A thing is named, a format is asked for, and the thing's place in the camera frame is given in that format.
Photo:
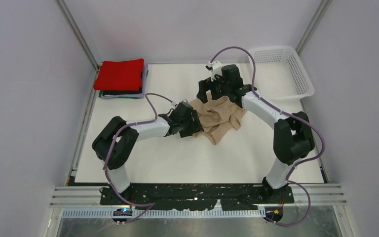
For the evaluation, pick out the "beige t shirt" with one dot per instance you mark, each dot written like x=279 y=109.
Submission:
x=217 y=117

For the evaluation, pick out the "white plastic laundry basket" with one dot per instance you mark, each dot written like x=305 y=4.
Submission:
x=280 y=74

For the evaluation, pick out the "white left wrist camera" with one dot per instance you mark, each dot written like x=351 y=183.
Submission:
x=174 y=104

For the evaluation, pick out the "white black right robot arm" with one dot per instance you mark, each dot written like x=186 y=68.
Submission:
x=292 y=138

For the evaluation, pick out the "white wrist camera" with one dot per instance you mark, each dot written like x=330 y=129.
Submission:
x=215 y=67
x=174 y=104

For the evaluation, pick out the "red folded t shirt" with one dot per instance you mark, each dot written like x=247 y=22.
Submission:
x=120 y=75

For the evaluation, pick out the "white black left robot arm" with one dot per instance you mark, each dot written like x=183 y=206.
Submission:
x=116 y=141

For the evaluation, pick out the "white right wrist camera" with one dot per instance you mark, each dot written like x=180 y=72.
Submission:
x=215 y=67

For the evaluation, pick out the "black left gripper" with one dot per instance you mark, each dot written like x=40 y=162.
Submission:
x=193 y=129

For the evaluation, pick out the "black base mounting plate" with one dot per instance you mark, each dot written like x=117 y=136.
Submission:
x=197 y=197

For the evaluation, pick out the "white slotted cable duct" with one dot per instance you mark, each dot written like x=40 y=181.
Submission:
x=117 y=213

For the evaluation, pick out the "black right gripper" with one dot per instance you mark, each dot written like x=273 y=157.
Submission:
x=204 y=86

